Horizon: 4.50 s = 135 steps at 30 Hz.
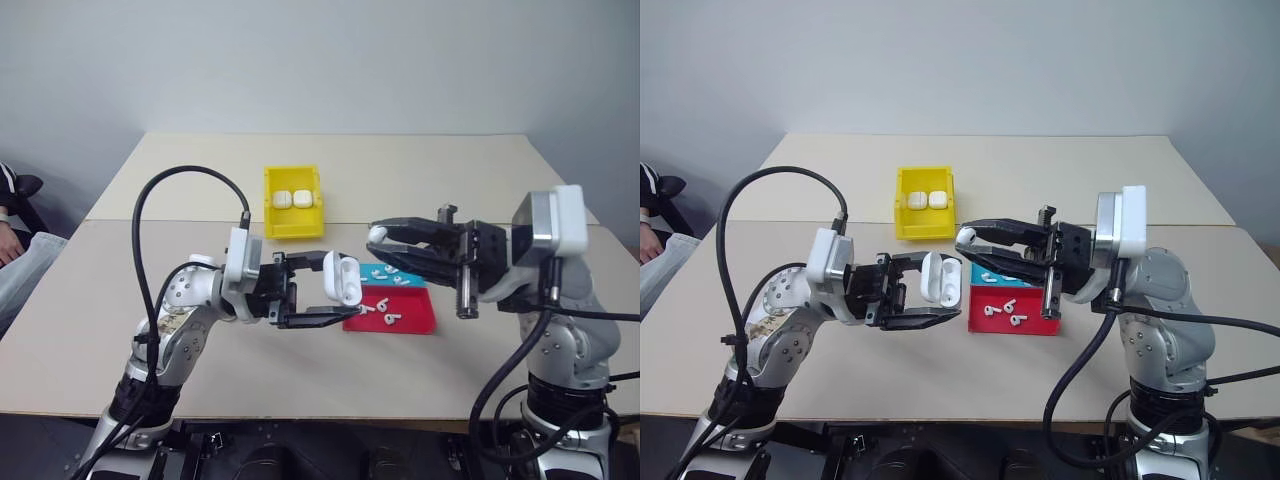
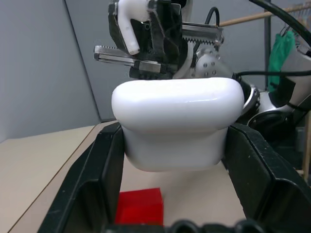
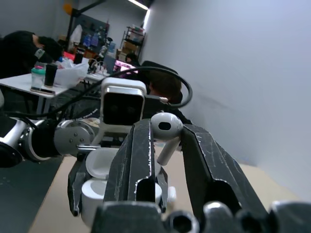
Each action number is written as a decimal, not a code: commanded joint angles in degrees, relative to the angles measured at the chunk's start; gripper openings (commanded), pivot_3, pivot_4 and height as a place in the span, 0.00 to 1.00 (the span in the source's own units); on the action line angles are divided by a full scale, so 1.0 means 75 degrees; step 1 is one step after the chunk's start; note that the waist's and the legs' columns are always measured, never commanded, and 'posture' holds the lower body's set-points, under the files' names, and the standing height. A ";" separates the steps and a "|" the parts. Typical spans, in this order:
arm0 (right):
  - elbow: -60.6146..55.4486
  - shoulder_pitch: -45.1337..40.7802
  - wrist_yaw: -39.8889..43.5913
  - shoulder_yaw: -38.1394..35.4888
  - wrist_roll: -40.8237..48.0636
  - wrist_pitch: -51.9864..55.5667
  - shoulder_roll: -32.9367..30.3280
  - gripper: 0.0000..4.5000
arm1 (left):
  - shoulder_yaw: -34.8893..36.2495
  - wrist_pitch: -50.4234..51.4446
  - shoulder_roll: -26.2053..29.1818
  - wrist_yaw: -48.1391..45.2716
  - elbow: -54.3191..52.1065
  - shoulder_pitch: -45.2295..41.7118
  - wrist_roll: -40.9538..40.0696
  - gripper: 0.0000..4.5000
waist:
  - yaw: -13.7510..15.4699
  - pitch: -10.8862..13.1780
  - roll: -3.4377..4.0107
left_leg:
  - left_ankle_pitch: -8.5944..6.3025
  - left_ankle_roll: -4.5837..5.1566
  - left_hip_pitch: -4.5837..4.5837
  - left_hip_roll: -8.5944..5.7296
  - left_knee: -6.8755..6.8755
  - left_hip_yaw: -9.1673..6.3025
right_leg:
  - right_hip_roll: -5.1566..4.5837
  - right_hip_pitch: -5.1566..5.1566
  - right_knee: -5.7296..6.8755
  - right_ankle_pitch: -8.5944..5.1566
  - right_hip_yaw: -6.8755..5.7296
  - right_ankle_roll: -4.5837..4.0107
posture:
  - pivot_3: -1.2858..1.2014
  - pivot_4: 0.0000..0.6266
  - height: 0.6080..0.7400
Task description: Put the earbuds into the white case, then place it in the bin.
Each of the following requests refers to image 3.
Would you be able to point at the white earbud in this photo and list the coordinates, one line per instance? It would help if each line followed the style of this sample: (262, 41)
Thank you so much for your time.
(167, 126)
(172, 194)

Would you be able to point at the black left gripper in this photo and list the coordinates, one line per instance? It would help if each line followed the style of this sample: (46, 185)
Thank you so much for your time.
(113, 141)

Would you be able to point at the hanging white bag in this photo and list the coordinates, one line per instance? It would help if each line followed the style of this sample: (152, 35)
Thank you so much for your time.
(76, 34)

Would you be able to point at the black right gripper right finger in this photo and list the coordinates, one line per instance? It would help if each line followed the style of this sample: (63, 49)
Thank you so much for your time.
(206, 165)

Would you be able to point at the dark pegboard with tools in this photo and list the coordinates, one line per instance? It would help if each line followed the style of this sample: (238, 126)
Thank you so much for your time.
(96, 31)

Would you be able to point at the white plastic bag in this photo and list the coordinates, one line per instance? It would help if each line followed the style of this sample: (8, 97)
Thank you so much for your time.
(70, 70)

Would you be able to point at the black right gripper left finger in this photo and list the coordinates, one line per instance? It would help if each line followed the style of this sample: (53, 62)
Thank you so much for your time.
(131, 160)

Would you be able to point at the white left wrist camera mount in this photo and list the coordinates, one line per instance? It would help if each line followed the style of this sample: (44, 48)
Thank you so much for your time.
(121, 106)

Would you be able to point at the smartphone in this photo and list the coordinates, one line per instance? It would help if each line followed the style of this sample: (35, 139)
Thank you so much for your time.
(42, 91)

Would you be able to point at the black tumbler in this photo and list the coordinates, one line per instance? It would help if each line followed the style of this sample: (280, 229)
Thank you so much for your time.
(50, 75)

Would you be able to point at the person in black hoodie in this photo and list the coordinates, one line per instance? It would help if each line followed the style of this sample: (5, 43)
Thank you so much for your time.
(17, 53)

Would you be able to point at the dark table mat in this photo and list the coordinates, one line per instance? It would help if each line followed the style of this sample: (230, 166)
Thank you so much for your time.
(22, 189)

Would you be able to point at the white work table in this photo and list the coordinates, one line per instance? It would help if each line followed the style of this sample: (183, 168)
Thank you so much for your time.
(19, 83)

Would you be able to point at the black cup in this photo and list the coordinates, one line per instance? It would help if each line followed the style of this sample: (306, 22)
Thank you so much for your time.
(78, 55)

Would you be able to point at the seated person at shelf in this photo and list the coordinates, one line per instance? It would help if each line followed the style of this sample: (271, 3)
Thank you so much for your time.
(132, 59)

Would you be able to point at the person with dark hair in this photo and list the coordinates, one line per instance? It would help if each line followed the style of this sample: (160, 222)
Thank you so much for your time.
(165, 85)

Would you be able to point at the black storage shelf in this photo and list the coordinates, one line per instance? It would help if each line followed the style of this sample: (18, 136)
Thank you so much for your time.
(133, 41)

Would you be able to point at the clear container with green lid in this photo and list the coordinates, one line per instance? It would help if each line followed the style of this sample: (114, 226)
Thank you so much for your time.
(37, 78)

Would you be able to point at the white earbud case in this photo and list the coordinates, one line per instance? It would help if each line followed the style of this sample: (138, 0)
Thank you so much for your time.
(97, 162)

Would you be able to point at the ceiling light strip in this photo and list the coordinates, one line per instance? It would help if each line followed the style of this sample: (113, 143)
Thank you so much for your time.
(139, 4)

